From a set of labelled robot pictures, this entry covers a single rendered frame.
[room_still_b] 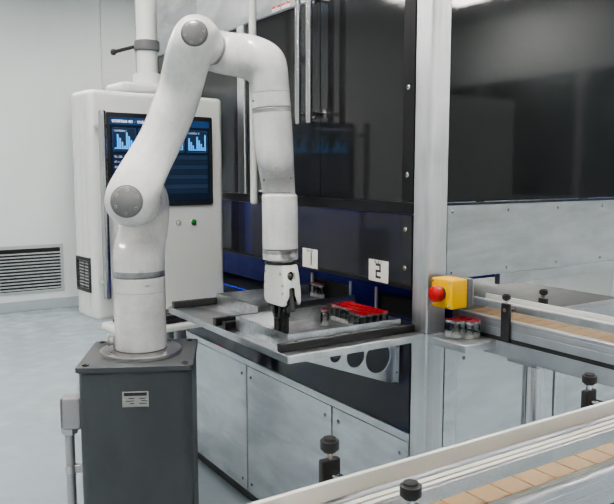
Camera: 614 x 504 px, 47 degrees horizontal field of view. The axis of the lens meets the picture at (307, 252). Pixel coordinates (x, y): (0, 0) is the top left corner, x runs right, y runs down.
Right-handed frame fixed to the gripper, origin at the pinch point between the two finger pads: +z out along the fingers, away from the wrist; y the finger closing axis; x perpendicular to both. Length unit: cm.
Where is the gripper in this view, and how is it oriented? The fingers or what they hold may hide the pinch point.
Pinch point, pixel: (281, 325)
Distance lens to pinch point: 171.2
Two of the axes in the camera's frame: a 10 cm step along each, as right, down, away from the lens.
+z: 0.1, 9.9, 1.1
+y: -5.5, -0.9, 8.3
